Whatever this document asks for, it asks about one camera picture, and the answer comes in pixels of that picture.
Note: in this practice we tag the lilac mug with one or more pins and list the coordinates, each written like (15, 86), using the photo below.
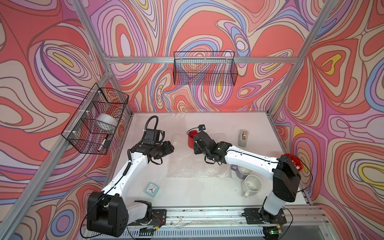
(241, 172)

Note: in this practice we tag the white mug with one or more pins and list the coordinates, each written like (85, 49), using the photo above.
(251, 185)

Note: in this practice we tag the red mug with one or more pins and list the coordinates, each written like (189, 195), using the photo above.
(191, 134)

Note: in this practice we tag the teal alarm clock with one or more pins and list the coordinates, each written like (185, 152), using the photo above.
(152, 190)

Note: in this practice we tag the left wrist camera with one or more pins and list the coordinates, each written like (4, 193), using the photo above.
(153, 137)

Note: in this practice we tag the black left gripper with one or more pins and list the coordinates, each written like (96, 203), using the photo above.
(167, 148)

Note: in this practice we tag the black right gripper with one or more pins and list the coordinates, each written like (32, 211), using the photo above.
(196, 150)

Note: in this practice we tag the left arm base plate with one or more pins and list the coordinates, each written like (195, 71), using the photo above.
(157, 219)

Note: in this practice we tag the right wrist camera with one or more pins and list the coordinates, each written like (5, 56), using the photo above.
(201, 128)

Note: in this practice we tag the left wire basket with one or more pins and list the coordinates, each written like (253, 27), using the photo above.
(82, 132)

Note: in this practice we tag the black marker in basket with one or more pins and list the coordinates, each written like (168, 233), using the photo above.
(102, 144)

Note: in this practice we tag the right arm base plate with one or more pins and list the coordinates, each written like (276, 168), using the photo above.
(256, 216)

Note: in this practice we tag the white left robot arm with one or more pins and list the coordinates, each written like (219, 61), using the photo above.
(108, 211)

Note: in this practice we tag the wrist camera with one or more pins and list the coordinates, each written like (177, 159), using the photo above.
(201, 128)
(153, 137)

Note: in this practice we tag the back wire basket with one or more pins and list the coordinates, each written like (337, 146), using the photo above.
(205, 68)

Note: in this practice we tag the wire basket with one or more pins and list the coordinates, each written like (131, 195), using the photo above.
(82, 132)
(205, 68)

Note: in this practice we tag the red pen cup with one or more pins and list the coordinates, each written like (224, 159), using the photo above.
(296, 161)

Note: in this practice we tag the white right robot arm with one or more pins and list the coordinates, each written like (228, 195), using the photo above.
(282, 171)

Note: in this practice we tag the white tape roll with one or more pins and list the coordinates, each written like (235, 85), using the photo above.
(106, 122)

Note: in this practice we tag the grey tape dispenser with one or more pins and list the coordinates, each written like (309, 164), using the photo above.
(243, 138)

